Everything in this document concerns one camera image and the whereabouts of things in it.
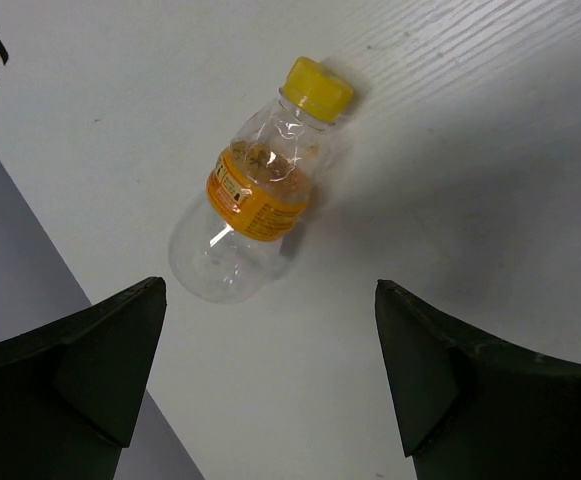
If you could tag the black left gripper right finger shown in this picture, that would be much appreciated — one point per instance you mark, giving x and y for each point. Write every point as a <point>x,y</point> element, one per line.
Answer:
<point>470,405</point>

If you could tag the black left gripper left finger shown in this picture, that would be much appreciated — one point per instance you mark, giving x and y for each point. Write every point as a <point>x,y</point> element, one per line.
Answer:
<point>71,390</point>

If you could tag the yellow label clear bottle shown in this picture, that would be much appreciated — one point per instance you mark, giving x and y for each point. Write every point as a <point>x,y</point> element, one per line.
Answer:
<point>229,242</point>

